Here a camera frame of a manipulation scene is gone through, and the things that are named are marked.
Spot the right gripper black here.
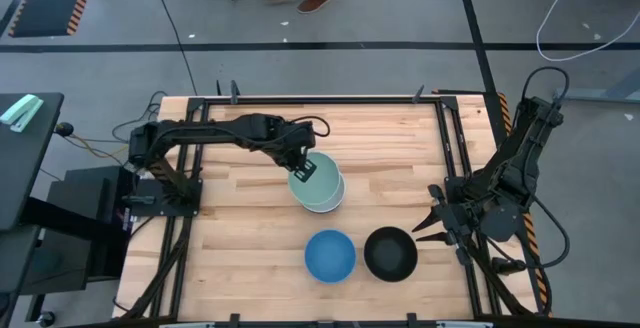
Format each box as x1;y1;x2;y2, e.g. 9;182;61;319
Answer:
412;183;484;267

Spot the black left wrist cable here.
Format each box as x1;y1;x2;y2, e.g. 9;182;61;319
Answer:
289;114;332;139

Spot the white bowl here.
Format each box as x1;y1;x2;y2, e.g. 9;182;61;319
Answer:
299;172;347;215

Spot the long black floor cable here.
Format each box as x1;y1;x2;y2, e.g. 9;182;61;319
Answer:
148;0;200;98

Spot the black bowl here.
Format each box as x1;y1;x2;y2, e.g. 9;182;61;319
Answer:
363;225;419;283

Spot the grey metal stand base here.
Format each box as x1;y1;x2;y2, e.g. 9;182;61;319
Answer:
552;65;640;105

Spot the black knob handle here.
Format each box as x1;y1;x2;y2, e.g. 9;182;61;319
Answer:
491;256;528;276

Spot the black cable bundle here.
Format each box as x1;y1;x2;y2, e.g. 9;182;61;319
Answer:
111;90;169;144

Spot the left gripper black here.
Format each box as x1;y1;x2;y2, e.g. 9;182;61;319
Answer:
277;132;319;184

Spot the yellow cable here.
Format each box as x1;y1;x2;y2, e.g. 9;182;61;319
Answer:
64;135;129;161

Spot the black aluminium table frame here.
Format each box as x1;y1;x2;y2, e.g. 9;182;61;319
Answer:
119;95;546;322

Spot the black side table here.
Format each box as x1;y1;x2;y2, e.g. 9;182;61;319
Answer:
0;92;65;232

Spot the black equipment cabinet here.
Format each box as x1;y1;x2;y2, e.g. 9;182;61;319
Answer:
19;165;139;294

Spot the mint green stapler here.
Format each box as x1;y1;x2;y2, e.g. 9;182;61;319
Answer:
0;94;45;134

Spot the pale green bowl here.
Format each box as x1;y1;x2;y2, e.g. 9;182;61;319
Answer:
287;151;342;207

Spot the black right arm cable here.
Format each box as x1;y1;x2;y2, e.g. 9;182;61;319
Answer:
521;65;572;115

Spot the orange black hazard strip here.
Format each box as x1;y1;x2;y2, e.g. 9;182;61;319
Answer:
497;91;554;318

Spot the blue bowl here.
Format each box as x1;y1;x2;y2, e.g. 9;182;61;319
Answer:
303;229;358;285

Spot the long white floor cable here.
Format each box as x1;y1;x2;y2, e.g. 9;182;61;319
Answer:
535;0;640;63

